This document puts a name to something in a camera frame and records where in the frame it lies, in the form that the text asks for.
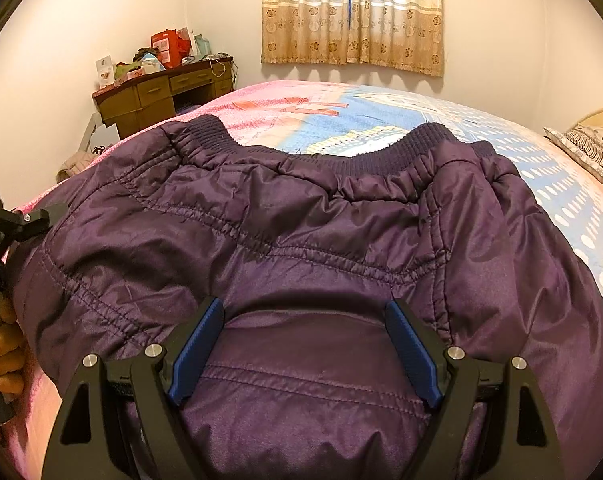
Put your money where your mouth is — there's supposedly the white folding rack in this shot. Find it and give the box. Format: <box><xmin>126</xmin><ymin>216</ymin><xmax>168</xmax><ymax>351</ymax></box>
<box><xmin>79</xmin><ymin>112</ymin><xmax>107</xmax><ymax>153</ymax></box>

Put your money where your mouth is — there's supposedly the purple padded jacket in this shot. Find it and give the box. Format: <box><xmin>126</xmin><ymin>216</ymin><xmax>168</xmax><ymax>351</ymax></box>
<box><xmin>12</xmin><ymin>115</ymin><xmax>603</xmax><ymax>480</ymax></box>

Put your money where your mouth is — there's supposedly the pink and blue printed bedspread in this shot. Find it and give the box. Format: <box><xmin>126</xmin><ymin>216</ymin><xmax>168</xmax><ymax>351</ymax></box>
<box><xmin>0</xmin><ymin>79</ymin><xmax>603</xmax><ymax>480</ymax></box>

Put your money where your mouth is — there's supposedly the brown wooden desk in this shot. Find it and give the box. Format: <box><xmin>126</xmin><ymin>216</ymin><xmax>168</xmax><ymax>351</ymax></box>
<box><xmin>92</xmin><ymin>57</ymin><xmax>235</xmax><ymax>141</ymax></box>

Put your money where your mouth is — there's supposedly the person's left hand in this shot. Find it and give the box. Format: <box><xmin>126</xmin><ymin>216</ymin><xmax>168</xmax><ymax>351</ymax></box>
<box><xmin>0</xmin><ymin>297</ymin><xmax>27</xmax><ymax>402</ymax></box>

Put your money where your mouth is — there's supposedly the white photo card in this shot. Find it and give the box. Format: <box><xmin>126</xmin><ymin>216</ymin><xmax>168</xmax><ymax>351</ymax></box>
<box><xmin>96</xmin><ymin>56</ymin><xmax>116</xmax><ymax>87</ymax></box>

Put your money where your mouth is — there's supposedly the beige patterned curtain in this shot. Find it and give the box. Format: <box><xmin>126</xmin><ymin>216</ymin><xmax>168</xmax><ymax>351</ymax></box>
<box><xmin>260</xmin><ymin>0</ymin><xmax>445</xmax><ymax>78</ymax></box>

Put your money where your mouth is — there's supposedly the red gift bag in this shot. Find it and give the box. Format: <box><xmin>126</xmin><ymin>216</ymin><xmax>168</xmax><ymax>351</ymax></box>
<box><xmin>150</xmin><ymin>29</ymin><xmax>190</xmax><ymax>70</ymax></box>

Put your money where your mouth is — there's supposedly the striped patterned pillow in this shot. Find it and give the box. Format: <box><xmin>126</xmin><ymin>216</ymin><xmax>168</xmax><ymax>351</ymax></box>
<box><xmin>544</xmin><ymin>125</ymin><xmax>603</xmax><ymax>196</ymax></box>

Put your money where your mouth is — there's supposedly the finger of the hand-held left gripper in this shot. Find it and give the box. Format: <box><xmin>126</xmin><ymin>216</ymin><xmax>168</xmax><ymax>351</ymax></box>
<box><xmin>2</xmin><ymin>203</ymin><xmax>66</xmax><ymax>248</ymax></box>

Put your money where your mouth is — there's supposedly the white paper bag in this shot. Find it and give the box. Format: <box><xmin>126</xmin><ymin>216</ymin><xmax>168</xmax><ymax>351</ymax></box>
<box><xmin>188</xmin><ymin>27</ymin><xmax>216</xmax><ymax>59</ymax></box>

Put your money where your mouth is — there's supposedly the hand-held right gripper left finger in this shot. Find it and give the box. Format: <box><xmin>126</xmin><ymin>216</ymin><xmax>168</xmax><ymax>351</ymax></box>
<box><xmin>44</xmin><ymin>296</ymin><xmax>226</xmax><ymax>480</ymax></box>

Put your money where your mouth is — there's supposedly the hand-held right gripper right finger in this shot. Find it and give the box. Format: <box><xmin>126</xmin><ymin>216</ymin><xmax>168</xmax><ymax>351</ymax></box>
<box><xmin>384</xmin><ymin>299</ymin><xmax>565</xmax><ymax>480</ymax></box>

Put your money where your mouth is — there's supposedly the pile of beige clothes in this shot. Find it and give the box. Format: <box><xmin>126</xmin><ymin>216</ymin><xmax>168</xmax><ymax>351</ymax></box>
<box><xmin>56</xmin><ymin>152</ymin><xmax>105</xmax><ymax>183</ymax></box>

